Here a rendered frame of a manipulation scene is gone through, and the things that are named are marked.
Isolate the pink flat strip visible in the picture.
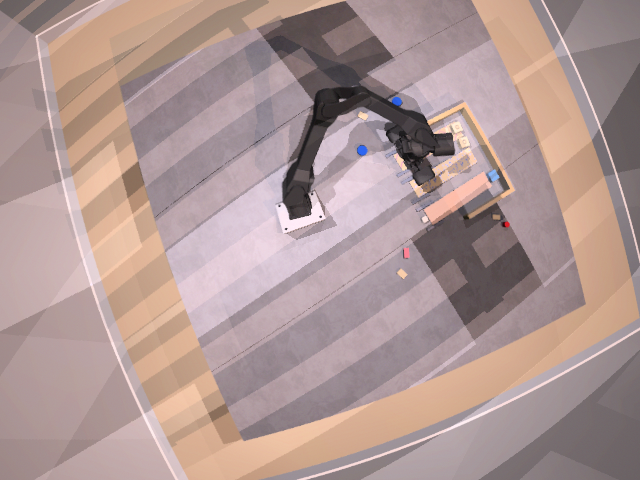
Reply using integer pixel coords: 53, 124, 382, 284
423, 191, 463, 225

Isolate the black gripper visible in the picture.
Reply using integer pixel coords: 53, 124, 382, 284
386, 125, 435, 186

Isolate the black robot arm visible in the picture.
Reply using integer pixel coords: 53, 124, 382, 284
282, 86, 456, 220

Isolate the tan strip with blue dots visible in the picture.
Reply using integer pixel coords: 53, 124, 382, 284
409, 164, 448, 197

